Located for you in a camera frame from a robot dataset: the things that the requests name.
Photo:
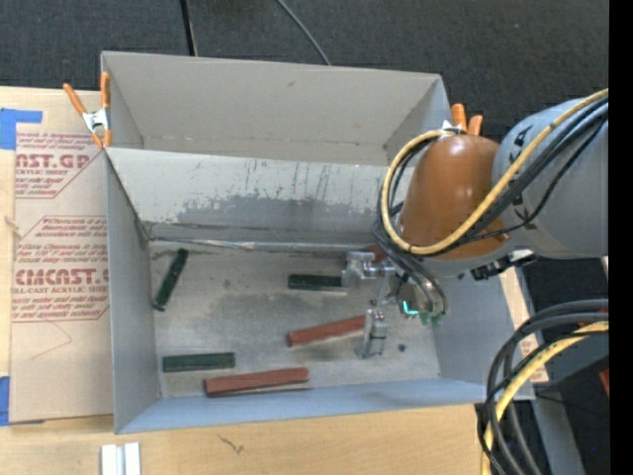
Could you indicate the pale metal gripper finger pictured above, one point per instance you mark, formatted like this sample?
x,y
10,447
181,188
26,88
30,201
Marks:
x,y
376,329
359,268

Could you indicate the dark green flat block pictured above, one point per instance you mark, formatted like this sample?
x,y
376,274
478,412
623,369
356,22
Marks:
x,y
314,282
198,362
170,277

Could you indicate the red-brown flat block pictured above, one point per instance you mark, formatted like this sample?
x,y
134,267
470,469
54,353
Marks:
x,y
254,381
324,331

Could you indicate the grey metal bin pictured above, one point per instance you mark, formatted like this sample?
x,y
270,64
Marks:
x,y
257,314

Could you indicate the brown cardboard board, red print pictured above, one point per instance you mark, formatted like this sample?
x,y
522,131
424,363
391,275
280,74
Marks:
x,y
59,354

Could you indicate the black cylinder on white bracket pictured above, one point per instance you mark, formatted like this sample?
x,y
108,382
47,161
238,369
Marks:
x,y
489,269

